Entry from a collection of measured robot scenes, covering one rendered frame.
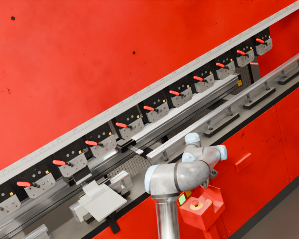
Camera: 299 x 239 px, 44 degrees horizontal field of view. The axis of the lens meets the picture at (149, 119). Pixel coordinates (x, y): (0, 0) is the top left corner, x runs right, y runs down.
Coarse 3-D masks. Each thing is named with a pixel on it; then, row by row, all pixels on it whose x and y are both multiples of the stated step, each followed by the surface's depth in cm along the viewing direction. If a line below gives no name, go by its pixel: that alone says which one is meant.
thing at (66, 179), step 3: (63, 177) 232; (66, 177) 228; (69, 177) 227; (72, 177) 227; (66, 180) 227; (69, 180) 226; (72, 180) 226; (66, 183) 231; (69, 183) 226; (72, 183) 227; (75, 183) 228; (81, 183) 222; (84, 183) 221
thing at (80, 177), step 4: (84, 168) 207; (88, 168) 209; (76, 172) 205; (80, 172) 206; (84, 172) 208; (88, 172) 209; (72, 176) 206; (76, 176) 205; (80, 176) 207; (84, 176) 208; (88, 176) 211; (76, 180) 206; (80, 180) 208
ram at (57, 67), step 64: (0, 0) 163; (64, 0) 179; (128, 0) 198; (192, 0) 222; (256, 0) 252; (0, 64) 169; (64, 64) 185; (128, 64) 206; (0, 128) 174; (64, 128) 192
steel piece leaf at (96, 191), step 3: (96, 186) 214; (99, 186) 214; (93, 189) 213; (96, 189) 212; (99, 189) 211; (102, 189) 207; (87, 192) 212; (90, 192) 211; (93, 192) 210; (96, 192) 209; (99, 192) 206; (102, 192) 207; (90, 195) 208; (93, 195) 205; (96, 195) 206; (93, 198) 205
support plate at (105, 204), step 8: (104, 184) 214; (104, 192) 207; (112, 192) 205; (80, 200) 208; (88, 200) 205; (96, 200) 203; (104, 200) 200; (112, 200) 198; (120, 200) 196; (88, 208) 199; (96, 208) 196; (104, 208) 194; (112, 208) 192; (96, 216) 190; (104, 216) 188
